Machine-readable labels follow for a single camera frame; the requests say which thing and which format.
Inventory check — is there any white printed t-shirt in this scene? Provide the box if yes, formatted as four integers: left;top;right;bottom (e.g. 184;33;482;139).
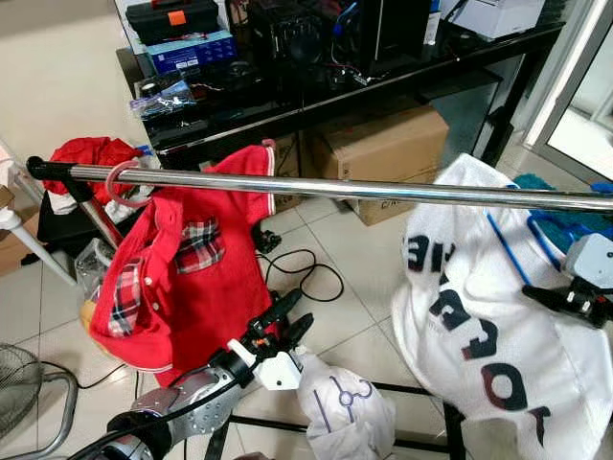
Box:
391;153;613;460

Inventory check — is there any blue plastic hanger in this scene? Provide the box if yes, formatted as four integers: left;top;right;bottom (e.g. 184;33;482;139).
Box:
484;182;613;288

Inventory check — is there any pink plastic hanger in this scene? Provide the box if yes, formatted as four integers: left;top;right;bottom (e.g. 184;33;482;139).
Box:
103;139;279;212

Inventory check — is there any teal towel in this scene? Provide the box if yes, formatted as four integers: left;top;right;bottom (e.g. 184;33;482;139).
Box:
512;172;613;241

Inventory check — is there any white printed crumpled bag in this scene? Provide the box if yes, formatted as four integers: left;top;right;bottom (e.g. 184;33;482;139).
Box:
295;353;397;460

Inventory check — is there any printed cardboard box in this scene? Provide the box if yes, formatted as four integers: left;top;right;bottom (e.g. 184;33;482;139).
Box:
271;134;307;214

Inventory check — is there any plain cardboard box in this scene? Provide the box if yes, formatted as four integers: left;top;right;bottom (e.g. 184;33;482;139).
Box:
306;105;451;226

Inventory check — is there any aluminium glass sliding door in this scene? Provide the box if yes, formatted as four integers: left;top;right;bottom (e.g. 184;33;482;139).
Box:
522;0;613;183

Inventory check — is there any clear plastic bag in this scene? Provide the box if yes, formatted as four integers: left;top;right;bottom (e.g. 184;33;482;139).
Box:
129;80;197;121

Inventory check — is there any red cloth bundle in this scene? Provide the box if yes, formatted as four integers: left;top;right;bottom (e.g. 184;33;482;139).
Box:
43;137;145;197

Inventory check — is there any black desk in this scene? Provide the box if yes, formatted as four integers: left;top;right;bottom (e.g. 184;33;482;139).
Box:
115;19;568;175

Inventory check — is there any grey floor fan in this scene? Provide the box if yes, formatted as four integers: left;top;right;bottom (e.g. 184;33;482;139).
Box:
0;343;79;460

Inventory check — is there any black mesh computer case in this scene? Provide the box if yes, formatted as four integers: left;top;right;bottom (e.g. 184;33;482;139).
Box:
247;0;331;76

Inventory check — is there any blue carton box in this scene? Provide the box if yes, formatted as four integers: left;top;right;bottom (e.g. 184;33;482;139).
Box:
144;31;238;76

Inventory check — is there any white printer box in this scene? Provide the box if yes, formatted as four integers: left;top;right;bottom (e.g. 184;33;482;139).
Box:
439;0;547;41

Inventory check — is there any black computer tower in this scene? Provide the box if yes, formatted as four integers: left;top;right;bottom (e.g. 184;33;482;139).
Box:
359;0;432;73

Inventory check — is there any black toolbox orange latch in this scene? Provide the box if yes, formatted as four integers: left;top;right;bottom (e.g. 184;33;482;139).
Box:
125;0;223;44

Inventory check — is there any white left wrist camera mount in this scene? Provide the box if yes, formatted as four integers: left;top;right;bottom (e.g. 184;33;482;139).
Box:
230;340;306;392

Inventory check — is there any black floor cable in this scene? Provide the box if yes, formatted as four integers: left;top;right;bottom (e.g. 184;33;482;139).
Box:
251;225;346;306

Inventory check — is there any black rack base frame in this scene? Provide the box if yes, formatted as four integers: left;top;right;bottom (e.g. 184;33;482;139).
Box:
206;379;470;460

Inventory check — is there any chrome clothes rail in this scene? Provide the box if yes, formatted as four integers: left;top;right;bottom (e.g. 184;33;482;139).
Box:
27;156;613;214

